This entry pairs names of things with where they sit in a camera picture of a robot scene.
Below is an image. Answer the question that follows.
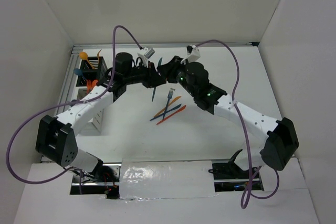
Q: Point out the teal plastic knife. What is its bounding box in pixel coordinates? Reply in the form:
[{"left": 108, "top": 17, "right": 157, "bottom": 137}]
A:
[{"left": 151, "top": 57, "right": 163, "bottom": 102}]

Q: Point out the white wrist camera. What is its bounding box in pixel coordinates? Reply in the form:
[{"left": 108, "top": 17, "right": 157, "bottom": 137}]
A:
[
  {"left": 181, "top": 45, "right": 201, "bottom": 65},
  {"left": 138, "top": 47, "right": 155, "bottom": 59}
]

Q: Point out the blue plastic knife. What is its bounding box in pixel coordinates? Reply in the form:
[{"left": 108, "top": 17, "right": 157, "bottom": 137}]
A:
[{"left": 150, "top": 104, "right": 182, "bottom": 121}]

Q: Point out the orange plastic fork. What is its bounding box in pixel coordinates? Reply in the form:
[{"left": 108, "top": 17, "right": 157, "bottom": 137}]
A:
[{"left": 86, "top": 79, "right": 92, "bottom": 93}]

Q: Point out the orange plastic spoon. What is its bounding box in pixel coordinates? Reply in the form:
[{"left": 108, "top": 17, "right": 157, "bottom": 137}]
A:
[{"left": 91, "top": 80, "right": 98, "bottom": 87}]

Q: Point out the yellow plastic spoon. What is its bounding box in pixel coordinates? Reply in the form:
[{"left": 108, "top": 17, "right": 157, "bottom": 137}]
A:
[{"left": 79, "top": 51, "right": 95, "bottom": 69}]

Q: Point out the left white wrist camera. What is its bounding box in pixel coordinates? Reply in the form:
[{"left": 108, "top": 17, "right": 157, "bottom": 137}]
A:
[{"left": 138, "top": 47, "right": 155, "bottom": 59}]

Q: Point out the blue plastic spoon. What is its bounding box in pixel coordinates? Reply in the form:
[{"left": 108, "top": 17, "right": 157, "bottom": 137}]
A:
[{"left": 73, "top": 68, "right": 86, "bottom": 81}]

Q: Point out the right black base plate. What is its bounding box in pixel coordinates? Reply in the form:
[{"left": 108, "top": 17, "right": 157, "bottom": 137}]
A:
[{"left": 208, "top": 161, "right": 249, "bottom": 193}]

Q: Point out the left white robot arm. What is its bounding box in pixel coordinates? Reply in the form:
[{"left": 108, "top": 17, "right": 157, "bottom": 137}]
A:
[{"left": 35, "top": 52, "right": 166, "bottom": 182}]

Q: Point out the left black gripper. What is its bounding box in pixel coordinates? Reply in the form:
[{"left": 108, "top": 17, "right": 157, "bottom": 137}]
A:
[{"left": 123, "top": 60, "right": 166, "bottom": 88}]

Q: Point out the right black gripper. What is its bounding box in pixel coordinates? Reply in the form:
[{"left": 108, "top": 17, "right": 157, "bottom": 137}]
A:
[{"left": 157, "top": 55, "right": 198, "bottom": 96}]

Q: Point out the black slotted utensil container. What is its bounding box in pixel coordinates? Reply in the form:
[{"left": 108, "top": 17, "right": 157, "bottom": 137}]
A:
[{"left": 76, "top": 57, "right": 107, "bottom": 87}]

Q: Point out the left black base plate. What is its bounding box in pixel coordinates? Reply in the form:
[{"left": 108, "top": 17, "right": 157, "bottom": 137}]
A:
[{"left": 70, "top": 165, "right": 121, "bottom": 199}]

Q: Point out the white slotted utensil container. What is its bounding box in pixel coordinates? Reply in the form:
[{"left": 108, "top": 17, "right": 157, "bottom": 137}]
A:
[{"left": 74, "top": 87, "right": 103, "bottom": 135}]

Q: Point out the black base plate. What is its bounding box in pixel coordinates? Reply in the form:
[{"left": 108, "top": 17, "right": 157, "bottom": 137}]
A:
[
  {"left": 208, "top": 161, "right": 249, "bottom": 193},
  {"left": 70, "top": 165, "right": 121, "bottom": 199}
]

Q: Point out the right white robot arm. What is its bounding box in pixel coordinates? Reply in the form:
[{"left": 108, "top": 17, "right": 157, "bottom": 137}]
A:
[{"left": 157, "top": 56, "right": 299, "bottom": 171}]

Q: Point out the orange plastic knife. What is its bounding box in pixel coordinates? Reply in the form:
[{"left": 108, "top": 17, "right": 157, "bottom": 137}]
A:
[{"left": 157, "top": 105, "right": 187, "bottom": 125}]

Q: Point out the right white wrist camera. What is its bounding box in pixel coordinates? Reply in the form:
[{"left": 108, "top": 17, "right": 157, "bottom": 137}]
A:
[{"left": 181, "top": 45, "right": 201, "bottom": 65}]

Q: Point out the blue plastic fork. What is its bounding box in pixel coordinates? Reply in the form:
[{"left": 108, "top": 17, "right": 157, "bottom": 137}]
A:
[{"left": 162, "top": 88, "right": 175, "bottom": 119}]

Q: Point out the silver reflective tape sheet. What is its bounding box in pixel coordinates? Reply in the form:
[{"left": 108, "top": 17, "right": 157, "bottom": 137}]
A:
[{"left": 119, "top": 161, "right": 215, "bottom": 200}]

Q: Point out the aluminium rail at back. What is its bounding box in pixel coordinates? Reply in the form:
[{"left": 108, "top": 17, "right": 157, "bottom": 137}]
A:
[{"left": 72, "top": 41, "right": 260, "bottom": 51}]

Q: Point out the yellow plastic knife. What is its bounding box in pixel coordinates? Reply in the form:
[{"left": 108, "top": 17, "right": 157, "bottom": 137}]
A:
[{"left": 154, "top": 96, "right": 182, "bottom": 117}]

